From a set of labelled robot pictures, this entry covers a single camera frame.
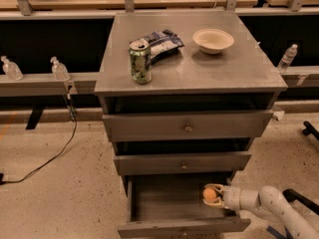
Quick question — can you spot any black chair leg lower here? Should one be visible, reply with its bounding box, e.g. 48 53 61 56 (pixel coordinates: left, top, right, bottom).
283 189 319 215

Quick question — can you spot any clear sanitizer bottle near cable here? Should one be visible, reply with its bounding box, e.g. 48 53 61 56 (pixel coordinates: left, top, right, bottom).
50 57 70 82

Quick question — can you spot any clear sanitizer bottle far left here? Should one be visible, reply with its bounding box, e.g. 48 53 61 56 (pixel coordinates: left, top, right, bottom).
1 56 23 81

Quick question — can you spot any white paper bowl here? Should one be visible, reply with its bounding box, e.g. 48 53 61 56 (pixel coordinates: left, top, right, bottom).
192 29 234 55

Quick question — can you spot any blue white chip bag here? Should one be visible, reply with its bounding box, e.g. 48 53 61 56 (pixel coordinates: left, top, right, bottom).
138 30 184 64

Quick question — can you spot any grey drawer cabinet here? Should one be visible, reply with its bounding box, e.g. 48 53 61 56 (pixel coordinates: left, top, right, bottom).
94 9 289 197

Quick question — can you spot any black chair leg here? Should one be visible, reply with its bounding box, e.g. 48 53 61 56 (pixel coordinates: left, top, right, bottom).
283 189 319 215
302 121 319 140

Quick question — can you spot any green soda can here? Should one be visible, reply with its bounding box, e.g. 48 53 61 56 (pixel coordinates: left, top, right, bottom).
129 39 152 85

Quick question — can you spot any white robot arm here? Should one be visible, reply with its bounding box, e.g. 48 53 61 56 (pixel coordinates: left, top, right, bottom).
202 183 319 239

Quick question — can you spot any black chair leg upper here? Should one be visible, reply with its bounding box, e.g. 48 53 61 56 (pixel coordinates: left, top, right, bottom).
302 121 319 140

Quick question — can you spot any grey open bottom drawer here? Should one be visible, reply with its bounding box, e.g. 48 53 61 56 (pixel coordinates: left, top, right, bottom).
118 172 250 239

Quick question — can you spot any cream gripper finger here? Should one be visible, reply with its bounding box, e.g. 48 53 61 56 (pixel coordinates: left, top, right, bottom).
204 183 224 194
203 197 225 208

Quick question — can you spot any grey top drawer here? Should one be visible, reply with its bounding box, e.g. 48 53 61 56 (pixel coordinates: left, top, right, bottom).
103 110 272 142

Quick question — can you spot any orange fruit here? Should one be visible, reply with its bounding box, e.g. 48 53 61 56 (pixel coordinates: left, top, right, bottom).
203 188 217 202

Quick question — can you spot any clear water bottle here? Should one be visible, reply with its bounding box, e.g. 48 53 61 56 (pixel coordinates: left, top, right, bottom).
277 44 298 73

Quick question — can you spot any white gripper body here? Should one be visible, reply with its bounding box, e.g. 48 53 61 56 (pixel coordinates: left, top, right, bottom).
222 186 241 210

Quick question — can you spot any black power cable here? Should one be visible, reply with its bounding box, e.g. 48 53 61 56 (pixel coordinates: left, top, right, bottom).
0 83 79 185

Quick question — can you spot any grey middle drawer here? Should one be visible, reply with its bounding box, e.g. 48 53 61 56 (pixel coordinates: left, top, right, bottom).
114 151 251 175

